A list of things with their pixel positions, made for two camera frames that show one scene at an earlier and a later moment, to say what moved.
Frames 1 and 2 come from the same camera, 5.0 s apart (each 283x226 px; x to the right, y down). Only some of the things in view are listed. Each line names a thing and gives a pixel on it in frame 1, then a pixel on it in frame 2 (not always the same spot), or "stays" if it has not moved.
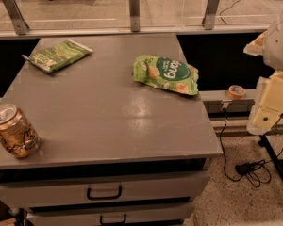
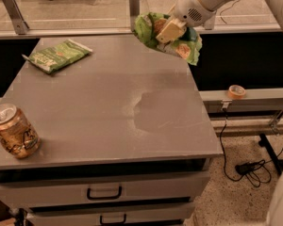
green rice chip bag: x=167 y=72 → x=186 y=45
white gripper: x=280 y=44 → x=189 y=8
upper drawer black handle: x=95 y=198 stays
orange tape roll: x=236 y=91 stays
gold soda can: x=14 y=131 stays
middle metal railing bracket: x=134 y=10 stays
